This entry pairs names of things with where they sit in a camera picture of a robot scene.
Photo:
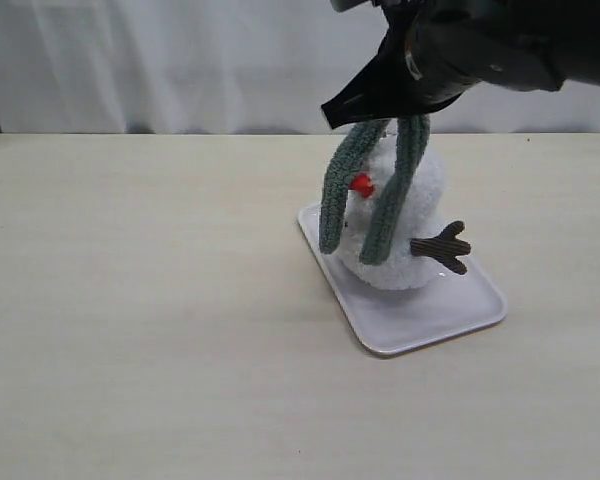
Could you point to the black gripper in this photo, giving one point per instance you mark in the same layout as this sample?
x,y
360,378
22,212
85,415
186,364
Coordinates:
x,y
407,76

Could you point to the green fleece scarf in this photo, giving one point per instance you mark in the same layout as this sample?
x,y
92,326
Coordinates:
x,y
413,133

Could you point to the white plush snowman toy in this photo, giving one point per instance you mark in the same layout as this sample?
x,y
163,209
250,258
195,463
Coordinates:
x,y
423,246

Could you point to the white rectangular plastic tray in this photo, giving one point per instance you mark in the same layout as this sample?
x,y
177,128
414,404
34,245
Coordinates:
x,y
392,323

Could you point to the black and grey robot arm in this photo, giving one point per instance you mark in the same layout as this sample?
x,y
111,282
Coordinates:
x,y
522,46

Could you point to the white backdrop curtain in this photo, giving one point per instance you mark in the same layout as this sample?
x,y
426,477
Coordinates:
x,y
222,67

